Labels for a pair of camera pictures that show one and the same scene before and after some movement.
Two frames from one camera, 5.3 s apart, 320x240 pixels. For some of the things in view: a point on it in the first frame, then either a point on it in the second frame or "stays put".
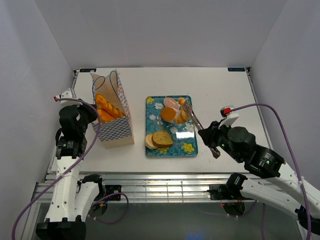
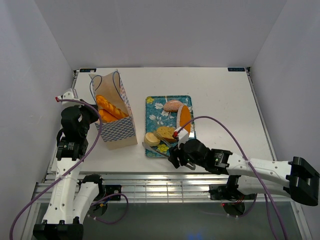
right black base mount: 220,192 stays put
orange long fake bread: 104,116 stays put
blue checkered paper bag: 116,125 stays put
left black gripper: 89,109 stays put
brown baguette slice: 162,139 to 167,133
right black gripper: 209,134 to 174,154
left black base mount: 110,189 stays put
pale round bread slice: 149,143 stays put
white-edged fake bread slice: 169,114 to 183,116
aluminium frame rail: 157,187 stays put
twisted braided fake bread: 102,103 stays put
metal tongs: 187,106 to 168,148
